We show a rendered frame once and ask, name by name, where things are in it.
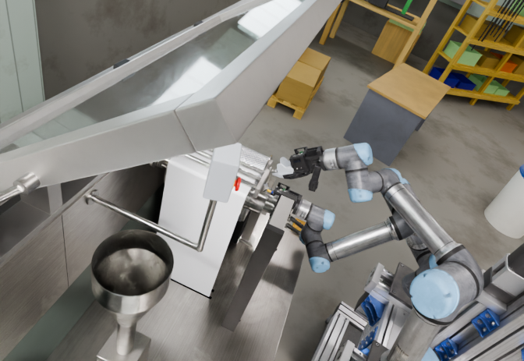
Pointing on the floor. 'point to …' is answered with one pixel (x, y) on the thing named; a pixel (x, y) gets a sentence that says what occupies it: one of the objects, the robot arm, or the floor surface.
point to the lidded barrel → (508, 207)
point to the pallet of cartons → (301, 83)
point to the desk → (394, 111)
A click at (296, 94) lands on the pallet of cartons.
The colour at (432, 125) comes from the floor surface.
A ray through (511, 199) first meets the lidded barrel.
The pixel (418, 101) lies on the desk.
